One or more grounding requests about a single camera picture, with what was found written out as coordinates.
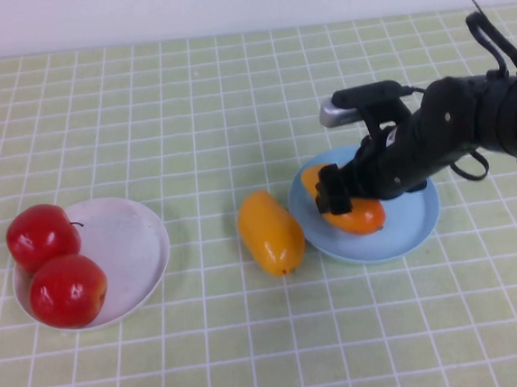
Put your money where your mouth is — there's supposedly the white round plate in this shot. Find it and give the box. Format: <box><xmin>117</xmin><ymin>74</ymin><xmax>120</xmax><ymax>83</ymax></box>
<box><xmin>5</xmin><ymin>192</ymin><xmax>178</xmax><ymax>336</ymax></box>

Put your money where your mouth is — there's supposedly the green checked tablecloth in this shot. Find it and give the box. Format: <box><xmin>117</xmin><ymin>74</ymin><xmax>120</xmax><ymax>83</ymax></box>
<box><xmin>0</xmin><ymin>4</ymin><xmax>517</xmax><ymax>387</ymax></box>

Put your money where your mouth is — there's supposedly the light blue round plate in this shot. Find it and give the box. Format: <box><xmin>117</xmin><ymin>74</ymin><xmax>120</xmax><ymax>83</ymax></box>
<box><xmin>283</xmin><ymin>137</ymin><xmax>446</xmax><ymax>272</ymax></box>

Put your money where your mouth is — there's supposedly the red apple with side stem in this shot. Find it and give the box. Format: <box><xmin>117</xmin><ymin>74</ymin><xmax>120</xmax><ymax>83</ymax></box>
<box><xmin>3</xmin><ymin>200</ymin><xmax>88</xmax><ymax>277</ymax></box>

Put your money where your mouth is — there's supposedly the yellow mango with red tip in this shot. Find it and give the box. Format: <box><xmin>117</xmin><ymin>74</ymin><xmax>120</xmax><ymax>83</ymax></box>
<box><xmin>234</xmin><ymin>186</ymin><xmax>309</xmax><ymax>281</ymax></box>

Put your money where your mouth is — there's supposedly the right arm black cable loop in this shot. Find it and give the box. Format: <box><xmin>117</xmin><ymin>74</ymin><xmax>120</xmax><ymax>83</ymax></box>
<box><xmin>464</xmin><ymin>0</ymin><xmax>517</xmax><ymax>84</ymax></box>

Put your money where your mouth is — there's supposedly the red apple with short stem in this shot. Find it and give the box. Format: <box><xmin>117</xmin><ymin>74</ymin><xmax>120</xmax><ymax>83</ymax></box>
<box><xmin>24</xmin><ymin>252</ymin><xmax>113</xmax><ymax>334</ymax></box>

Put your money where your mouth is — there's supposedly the right wrist camera black silver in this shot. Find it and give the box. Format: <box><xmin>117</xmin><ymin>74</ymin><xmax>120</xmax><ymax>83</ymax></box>
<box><xmin>316</xmin><ymin>78</ymin><xmax>412</xmax><ymax>131</ymax></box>

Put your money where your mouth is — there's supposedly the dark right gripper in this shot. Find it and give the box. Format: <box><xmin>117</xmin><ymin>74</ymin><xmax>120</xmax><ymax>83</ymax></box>
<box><xmin>306</xmin><ymin>73</ymin><xmax>487</xmax><ymax>217</ymax></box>

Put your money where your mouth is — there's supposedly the orange blushed yellow mango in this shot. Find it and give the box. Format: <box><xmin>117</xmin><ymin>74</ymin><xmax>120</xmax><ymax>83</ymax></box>
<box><xmin>300</xmin><ymin>158</ymin><xmax>389</xmax><ymax>242</ymax></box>

